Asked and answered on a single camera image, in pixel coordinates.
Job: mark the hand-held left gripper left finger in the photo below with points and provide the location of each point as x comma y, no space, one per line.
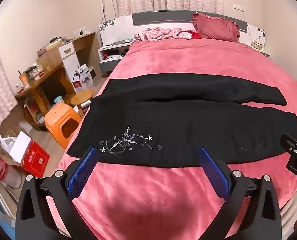
84,170

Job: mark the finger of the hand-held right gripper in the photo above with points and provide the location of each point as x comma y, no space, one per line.
289,142

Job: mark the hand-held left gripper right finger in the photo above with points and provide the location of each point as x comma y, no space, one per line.
213,172

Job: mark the black embroidered pants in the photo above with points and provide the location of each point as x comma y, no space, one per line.
188,127

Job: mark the person's right forearm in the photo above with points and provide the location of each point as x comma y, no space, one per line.
292,210

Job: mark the orange plastic stool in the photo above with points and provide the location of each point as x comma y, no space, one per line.
61,122

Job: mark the red cardboard box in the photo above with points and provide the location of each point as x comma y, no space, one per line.
32,157

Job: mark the round wooden stool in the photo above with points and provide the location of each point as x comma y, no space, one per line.
82,97

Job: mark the blue lidded container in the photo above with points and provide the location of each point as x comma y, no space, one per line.
59,100

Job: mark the grey plastic basket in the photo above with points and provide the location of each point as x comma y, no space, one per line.
11,177

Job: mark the brown cardboard box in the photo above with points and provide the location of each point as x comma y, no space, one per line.
3,165

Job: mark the white plastic bag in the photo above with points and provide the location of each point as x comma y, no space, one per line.
7,143

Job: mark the white appliance box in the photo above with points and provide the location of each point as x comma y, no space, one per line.
83,80

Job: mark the wooden desk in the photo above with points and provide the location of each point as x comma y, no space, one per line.
47,77

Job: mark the white nightstand with floral panel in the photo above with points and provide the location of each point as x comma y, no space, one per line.
113,45
258,42

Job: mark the orange drink cup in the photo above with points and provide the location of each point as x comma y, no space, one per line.
24,80

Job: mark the patterned paper cup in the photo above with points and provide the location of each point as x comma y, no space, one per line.
33,72

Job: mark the white drawer cabinet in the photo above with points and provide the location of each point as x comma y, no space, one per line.
69,60

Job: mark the bed with pink blanket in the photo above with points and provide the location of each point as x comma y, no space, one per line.
163,57

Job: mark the red ruffled pillow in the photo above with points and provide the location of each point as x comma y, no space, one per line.
217,28

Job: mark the black charger plug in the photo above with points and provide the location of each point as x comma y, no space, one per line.
81,32

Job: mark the red cloth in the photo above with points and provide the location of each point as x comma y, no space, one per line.
192,34

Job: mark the pink floral cloth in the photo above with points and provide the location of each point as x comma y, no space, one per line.
161,33

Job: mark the grey and white headboard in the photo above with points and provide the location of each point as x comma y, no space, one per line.
163,18

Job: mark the white wall socket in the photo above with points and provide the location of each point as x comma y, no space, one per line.
238,7

